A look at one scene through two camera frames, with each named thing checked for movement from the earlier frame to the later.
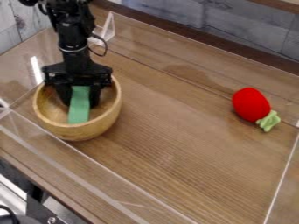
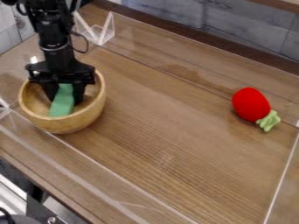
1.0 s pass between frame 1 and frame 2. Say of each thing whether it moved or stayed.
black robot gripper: moved
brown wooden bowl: moved
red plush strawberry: stayed
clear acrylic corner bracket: stayed
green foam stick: moved
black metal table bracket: stayed
